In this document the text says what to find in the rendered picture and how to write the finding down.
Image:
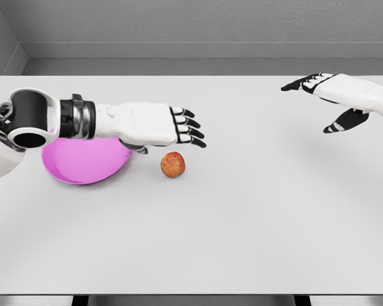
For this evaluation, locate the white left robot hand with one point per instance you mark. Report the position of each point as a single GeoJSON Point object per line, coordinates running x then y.
{"type": "Point", "coordinates": [150, 122]}

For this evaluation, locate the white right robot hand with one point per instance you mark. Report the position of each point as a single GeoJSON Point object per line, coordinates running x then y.
{"type": "Point", "coordinates": [341, 90]}

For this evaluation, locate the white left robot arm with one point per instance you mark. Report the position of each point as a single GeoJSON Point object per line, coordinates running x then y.
{"type": "Point", "coordinates": [83, 119]}

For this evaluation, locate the red apple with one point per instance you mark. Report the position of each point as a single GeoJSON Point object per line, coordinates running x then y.
{"type": "Point", "coordinates": [173, 164]}

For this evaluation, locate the pink plate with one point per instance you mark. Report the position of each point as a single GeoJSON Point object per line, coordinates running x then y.
{"type": "Point", "coordinates": [83, 159]}

